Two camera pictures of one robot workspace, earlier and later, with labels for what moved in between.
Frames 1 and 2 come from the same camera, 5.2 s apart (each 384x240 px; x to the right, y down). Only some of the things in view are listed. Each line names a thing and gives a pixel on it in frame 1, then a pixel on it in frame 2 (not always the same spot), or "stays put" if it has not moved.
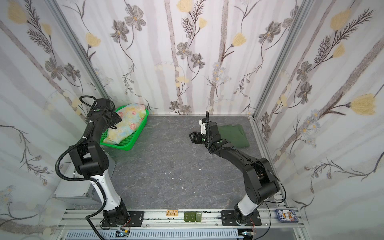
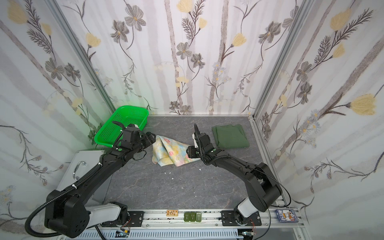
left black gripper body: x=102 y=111 -> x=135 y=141
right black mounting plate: x=228 y=218 stays put
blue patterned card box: x=286 y=215 stays put
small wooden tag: x=172 y=213 stays put
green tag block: x=192 y=217 stays put
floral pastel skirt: x=132 y=115 -> x=166 y=152
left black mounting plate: x=136 y=218 stays put
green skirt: x=235 y=134 stays put
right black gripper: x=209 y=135 -> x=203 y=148
